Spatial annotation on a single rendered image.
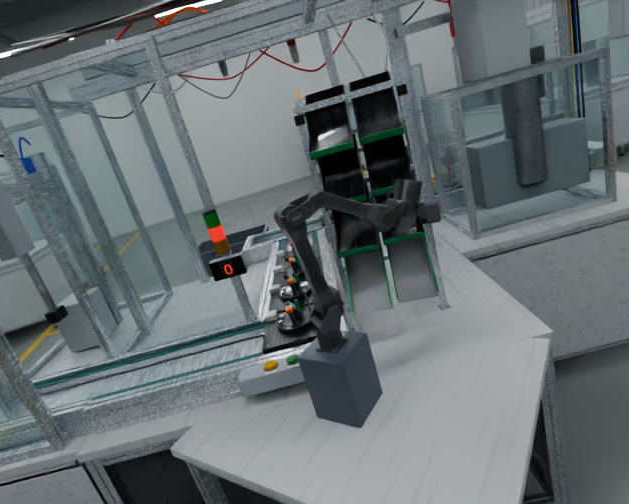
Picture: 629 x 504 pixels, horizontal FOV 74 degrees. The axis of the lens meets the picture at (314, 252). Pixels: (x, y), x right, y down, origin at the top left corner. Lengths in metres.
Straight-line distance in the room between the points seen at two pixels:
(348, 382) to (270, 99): 11.13
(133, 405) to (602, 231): 2.07
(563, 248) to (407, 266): 0.99
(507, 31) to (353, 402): 1.68
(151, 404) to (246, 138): 10.67
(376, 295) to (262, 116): 10.70
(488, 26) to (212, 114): 10.18
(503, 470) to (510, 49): 1.70
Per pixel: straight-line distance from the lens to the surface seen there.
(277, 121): 11.94
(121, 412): 1.57
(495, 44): 2.16
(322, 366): 1.09
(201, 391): 1.45
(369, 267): 1.43
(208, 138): 11.87
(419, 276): 1.42
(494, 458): 1.06
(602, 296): 2.45
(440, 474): 1.04
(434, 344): 1.40
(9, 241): 1.96
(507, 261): 2.13
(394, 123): 1.32
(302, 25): 2.38
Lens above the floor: 1.64
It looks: 18 degrees down
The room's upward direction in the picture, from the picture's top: 16 degrees counter-clockwise
